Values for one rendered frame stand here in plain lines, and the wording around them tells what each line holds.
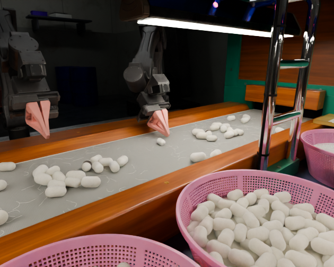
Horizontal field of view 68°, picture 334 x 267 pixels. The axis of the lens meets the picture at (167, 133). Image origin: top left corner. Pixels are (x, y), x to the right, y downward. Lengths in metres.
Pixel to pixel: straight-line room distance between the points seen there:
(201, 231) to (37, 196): 0.29
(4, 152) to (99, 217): 0.38
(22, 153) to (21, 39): 0.26
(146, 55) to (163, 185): 0.54
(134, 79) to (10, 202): 0.43
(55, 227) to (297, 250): 0.31
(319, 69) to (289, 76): 0.11
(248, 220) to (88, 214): 0.23
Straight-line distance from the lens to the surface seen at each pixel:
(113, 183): 0.50
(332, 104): 1.10
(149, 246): 0.31
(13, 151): 0.69
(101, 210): 0.38
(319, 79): 1.12
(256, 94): 1.15
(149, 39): 0.94
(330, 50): 1.11
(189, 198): 0.42
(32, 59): 0.59
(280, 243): 0.38
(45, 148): 0.69
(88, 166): 0.55
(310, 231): 0.42
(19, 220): 0.45
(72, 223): 0.37
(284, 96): 1.09
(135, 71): 0.74
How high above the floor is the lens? 0.97
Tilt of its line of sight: 17 degrees down
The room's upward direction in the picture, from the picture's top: straight up
